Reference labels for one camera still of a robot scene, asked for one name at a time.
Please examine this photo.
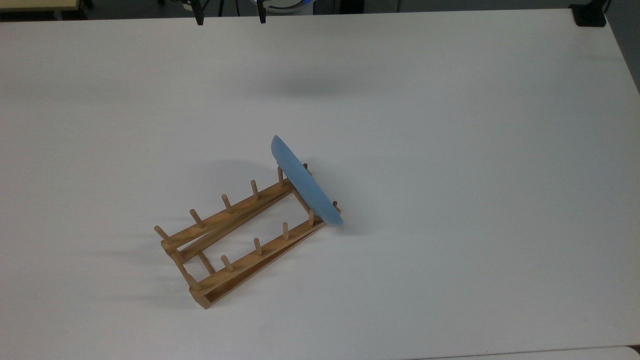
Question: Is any wooden desk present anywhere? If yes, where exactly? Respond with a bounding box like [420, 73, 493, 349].
[0, 0, 82, 13]

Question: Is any wooden plate rack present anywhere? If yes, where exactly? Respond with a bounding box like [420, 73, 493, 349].
[154, 162, 342, 310]

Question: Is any blue round plate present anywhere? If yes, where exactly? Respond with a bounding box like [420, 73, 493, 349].
[270, 135, 345, 226]

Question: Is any black camera stand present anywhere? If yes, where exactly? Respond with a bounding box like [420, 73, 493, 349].
[569, 0, 612, 28]

